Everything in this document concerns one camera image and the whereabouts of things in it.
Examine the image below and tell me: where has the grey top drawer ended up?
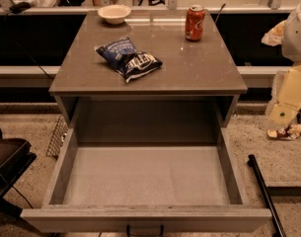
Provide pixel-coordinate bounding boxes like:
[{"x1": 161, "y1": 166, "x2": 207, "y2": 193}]
[{"x1": 20, "y1": 99, "x2": 272, "y2": 234}]

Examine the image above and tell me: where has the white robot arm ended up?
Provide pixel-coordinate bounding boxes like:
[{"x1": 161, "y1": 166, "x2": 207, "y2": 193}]
[{"x1": 262, "y1": 2, "x2": 301, "y2": 63}]

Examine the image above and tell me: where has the grey cabinet with glossy top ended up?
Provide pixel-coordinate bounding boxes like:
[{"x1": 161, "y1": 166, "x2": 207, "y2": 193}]
[{"x1": 49, "y1": 10, "x2": 247, "y2": 121}]

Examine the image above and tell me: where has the orange soda can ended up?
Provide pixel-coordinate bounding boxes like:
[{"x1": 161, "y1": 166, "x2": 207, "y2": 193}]
[{"x1": 186, "y1": 5, "x2": 205, "y2": 41}]

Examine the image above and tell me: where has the brown snack wrapper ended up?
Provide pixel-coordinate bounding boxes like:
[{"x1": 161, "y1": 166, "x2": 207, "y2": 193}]
[{"x1": 266, "y1": 124, "x2": 301, "y2": 140}]

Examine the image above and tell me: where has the blue kettle chips bag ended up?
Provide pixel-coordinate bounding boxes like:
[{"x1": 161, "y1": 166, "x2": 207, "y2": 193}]
[{"x1": 95, "y1": 37, "x2": 163, "y2": 83}]

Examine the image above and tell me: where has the white ceramic bowl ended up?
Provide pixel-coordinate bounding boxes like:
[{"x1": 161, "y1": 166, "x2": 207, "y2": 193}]
[{"x1": 98, "y1": 5, "x2": 131, "y2": 25}]

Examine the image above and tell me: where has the black metal bar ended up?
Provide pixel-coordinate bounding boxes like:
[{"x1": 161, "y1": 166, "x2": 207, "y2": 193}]
[{"x1": 248, "y1": 154, "x2": 286, "y2": 237}]

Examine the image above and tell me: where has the black bin tray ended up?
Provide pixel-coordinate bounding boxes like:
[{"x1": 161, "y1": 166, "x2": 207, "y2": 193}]
[{"x1": 0, "y1": 128, "x2": 36, "y2": 199}]

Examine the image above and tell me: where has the black drawer handle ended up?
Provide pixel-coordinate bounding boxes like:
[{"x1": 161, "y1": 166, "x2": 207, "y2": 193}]
[{"x1": 125, "y1": 225, "x2": 165, "y2": 237}]

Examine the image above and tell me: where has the wire mesh basket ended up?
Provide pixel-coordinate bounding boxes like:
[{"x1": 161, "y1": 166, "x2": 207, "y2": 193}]
[{"x1": 46, "y1": 116, "x2": 68, "y2": 159}]

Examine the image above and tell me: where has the black cable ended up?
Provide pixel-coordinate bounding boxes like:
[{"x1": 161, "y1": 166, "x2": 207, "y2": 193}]
[{"x1": 3, "y1": 12, "x2": 55, "y2": 81}]

